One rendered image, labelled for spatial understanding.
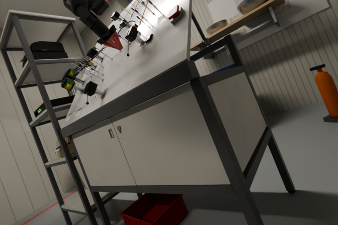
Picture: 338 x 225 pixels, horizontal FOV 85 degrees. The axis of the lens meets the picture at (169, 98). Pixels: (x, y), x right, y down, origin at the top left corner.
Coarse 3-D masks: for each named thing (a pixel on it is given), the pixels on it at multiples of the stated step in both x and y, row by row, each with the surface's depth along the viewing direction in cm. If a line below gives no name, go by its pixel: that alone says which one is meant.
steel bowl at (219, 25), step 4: (224, 20) 258; (216, 24) 257; (220, 24) 256; (224, 24) 259; (208, 28) 265; (212, 28) 261; (216, 28) 259; (220, 28) 259; (208, 32) 270; (212, 32) 266
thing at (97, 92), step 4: (88, 84) 96; (92, 84) 97; (96, 84) 99; (88, 88) 95; (92, 88) 96; (96, 88) 98; (84, 92) 96; (88, 92) 96; (92, 92) 96; (96, 92) 99; (100, 92) 101
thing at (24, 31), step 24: (24, 24) 156; (48, 24) 167; (72, 24) 174; (0, 48) 174; (24, 48) 138; (24, 72) 150; (48, 72) 172; (48, 96) 140; (48, 168) 171; (72, 168) 136
